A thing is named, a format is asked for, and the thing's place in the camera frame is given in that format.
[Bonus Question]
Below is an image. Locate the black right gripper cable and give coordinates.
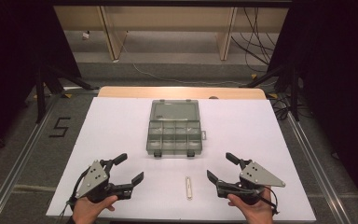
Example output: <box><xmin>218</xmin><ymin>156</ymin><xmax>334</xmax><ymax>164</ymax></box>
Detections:
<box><xmin>259</xmin><ymin>185</ymin><xmax>281</xmax><ymax>217</ymax></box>

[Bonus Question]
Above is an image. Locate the black tape numeral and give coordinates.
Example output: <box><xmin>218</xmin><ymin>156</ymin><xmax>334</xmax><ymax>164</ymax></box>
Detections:
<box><xmin>48</xmin><ymin>117</ymin><xmax>72</xmax><ymax>139</ymax></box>

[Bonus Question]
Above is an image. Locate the wooden shelf unit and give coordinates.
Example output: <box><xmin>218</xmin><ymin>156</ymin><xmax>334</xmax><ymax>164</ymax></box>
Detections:
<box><xmin>52</xmin><ymin>5</ymin><xmax>291</xmax><ymax>62</ymax></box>

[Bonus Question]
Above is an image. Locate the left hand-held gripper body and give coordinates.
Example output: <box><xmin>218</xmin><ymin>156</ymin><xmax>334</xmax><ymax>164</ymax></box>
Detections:
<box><xmin>74</xmin><ymin>159</ymin><xmax>135</xmax><ymax>203</ymax></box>

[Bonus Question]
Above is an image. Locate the bundle of black cables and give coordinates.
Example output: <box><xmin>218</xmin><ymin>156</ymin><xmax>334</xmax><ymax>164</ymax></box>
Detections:
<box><xmin>230</xmin><ymin>7</ymin><xmax>278</xmax><ymax>67</ymax></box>

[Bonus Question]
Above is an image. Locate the person's left hand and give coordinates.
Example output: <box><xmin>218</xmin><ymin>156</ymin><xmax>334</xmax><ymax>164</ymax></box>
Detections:
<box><xmin>71</xmin><ymin>194</ymin><xmax>119</xmax><ymax>224</ymax></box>

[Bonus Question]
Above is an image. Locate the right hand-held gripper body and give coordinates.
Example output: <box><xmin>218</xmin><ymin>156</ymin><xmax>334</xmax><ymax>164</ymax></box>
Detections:
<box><xmin>215</xmin><ymin>160</ymin><xmax>287</xmax><ymax>206</ymax></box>

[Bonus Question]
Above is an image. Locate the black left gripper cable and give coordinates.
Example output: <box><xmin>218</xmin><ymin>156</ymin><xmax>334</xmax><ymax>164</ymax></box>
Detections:
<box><xmin>59</xmin><ymin>169</ymin><xmax>91</xmax><ymax>220</ymax></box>

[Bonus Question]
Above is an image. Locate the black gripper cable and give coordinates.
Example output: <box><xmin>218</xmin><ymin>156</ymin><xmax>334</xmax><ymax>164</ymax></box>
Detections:
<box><xmin>259</xmin><ymin>185</ymin><xmax>281</xmax><ymax>217</ymax></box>
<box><xmin>59</xmin><ymin>169</ymin><xmax>91</xmax><ymax>220</ymax></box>

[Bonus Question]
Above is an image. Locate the wooden table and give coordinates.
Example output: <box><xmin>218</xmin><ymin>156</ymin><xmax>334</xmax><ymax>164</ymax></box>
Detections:
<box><xmin>96</xmin><ymin>85</ymin><xmax>268</xmax><ymax>101</ymax></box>

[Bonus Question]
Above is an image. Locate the clear plastic compartment box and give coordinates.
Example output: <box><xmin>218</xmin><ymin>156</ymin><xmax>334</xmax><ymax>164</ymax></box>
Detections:
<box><xmin>145</xmin><ymin>99</ymin><xmax>208</xmax><ymax>158</ymax></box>

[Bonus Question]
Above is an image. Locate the white table mat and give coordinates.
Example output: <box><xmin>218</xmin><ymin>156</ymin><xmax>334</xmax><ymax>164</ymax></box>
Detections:
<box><xmin>45</xmin><ymin>96</ymin><xmax>317</xmax><ymax>223</ymax></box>

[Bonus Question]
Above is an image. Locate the black metal stand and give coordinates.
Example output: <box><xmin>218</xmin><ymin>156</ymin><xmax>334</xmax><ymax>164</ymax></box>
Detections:
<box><xmin>240</xmin><ymin>63</ymin><xmax>302</xmax><ymax>123</ymax></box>
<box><xmin>32</xmin><ymin>60</ymin><xmax>101</xmax><ymax>125</ymax></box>

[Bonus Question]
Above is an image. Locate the dark curtain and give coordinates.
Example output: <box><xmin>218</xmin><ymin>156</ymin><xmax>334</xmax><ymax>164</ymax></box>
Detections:
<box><xmin>0</xmin><ymin>0</ymin><xmax>82</xmax><ymax>157</ymax></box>
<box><xmin>267</xmin><ymin>0</ymin><xmax>358</xmax><ymax>216</ymax></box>

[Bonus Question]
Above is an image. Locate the person's right hand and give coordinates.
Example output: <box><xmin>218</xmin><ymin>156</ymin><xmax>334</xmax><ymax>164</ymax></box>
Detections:
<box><xmin>227</xmin><ymin>186</ymin><xmax>275</xmax><ymax>224</ymax></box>

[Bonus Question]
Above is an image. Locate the black cable coil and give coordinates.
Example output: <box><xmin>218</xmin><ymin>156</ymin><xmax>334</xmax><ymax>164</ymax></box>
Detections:
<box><xmin>270</xmin><ymin>94</ymin><xmax>294</xmax><ymax>121</ymax></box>

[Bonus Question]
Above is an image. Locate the metal floor rail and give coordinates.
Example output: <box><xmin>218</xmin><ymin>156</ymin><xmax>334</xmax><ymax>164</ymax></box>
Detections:
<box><xmin>0</xmin><ymin>91</ymin><xmax>68</xmax><ymax>224</ymax></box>
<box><xmin>286</xmin><ymin>110</ymin><xmax>353</xmax><ymax>224</ymax></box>

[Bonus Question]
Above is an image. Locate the small white flat bar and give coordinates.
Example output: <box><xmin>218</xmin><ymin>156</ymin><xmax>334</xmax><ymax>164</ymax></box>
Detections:
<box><xmin>185</xmin><ymin>175</ymin><xmax>194</xmax><ymax>201</ymax></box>

